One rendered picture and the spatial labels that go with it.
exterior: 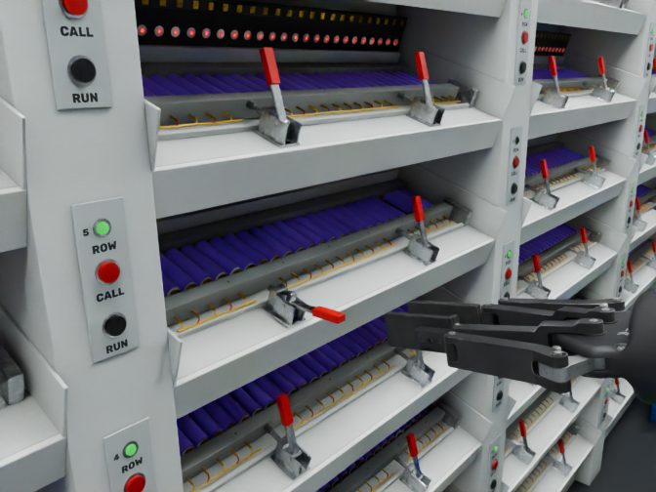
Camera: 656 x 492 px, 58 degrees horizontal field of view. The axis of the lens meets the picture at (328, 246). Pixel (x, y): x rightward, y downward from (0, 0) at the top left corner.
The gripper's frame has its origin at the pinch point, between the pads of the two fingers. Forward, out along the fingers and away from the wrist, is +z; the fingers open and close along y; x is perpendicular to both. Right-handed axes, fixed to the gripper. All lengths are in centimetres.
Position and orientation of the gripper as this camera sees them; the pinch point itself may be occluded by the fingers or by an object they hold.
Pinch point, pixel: (431, 325)
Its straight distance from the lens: 52.2
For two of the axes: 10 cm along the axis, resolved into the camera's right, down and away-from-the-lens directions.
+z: -7.3, 0.1, 6.8
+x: -1.6, -9.8, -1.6
